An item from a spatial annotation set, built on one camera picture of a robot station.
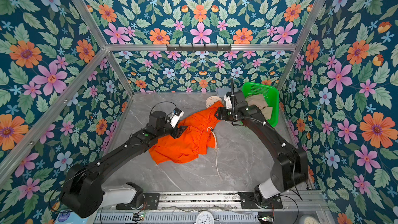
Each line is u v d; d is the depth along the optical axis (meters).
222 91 1.20
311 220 0.66
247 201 0.73
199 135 0.93
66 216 0.65
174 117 0.72
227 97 0.76
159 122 0.64
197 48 0.92
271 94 1.14
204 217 0.67
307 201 0.75
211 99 1.12
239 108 0.62
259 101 1.08
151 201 0.73
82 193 0.41
